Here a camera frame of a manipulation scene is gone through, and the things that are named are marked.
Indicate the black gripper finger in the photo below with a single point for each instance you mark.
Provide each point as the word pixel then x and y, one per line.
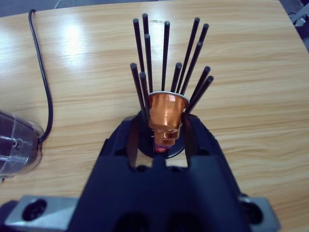
pixel 120 140
pixel 200 142

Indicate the copper orange coffee capsule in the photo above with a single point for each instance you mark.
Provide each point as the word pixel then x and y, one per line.
pixel 166 108
pixel 167 137

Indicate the black capsule holder with rods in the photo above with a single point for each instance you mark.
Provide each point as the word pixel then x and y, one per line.
pixel 166 48

